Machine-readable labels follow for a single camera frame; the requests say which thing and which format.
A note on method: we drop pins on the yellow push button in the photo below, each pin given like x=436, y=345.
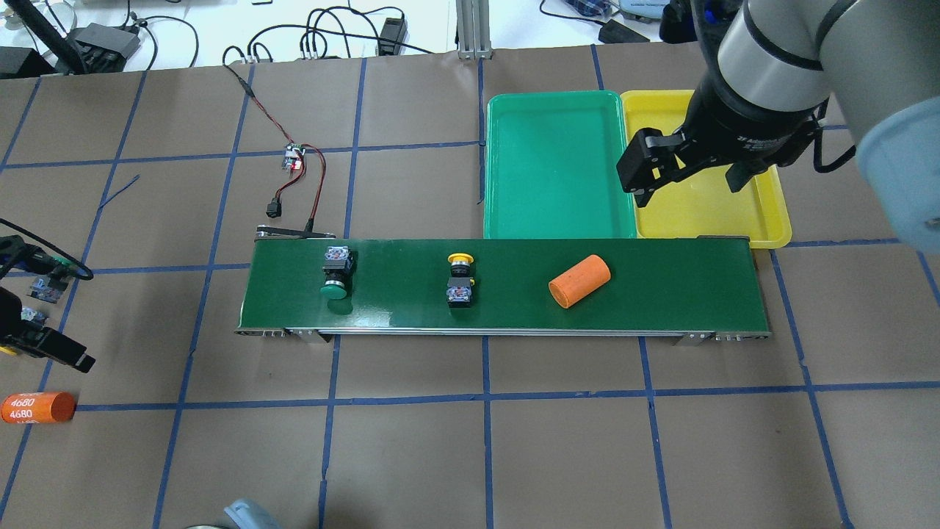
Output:
x=19, y=336
x=461, y=281

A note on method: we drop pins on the black inline switch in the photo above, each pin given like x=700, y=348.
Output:
x=274, y=208

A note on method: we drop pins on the orange cylinder with 4680 label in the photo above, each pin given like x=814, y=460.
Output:
x=38, y=408

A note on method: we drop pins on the green push button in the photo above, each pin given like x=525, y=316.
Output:
x=52, y=280
x=338, y=270

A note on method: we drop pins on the black power adapter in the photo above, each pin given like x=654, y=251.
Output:
x=391, y=37

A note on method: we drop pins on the plain orange cylinder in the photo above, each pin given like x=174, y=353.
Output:
x=579, y=281

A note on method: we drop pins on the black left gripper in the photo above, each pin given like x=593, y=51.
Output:
x=45, y=344

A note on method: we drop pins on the yellow plastic tray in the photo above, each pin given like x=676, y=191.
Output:
x=702, y=205

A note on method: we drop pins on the green plastic tray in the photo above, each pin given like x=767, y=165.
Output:
x=550, y=167

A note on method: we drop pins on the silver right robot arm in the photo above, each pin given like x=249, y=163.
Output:
x=770, y=71

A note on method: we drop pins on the aluminium frame post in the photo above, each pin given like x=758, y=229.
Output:
x=473, y=30

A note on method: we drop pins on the small motor controller board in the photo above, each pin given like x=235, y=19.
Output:
x=294, y=157

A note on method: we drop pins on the green conveyor belt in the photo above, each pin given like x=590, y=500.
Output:
x=691, y=288

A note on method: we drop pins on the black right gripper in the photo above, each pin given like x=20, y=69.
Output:
x=738, y=114

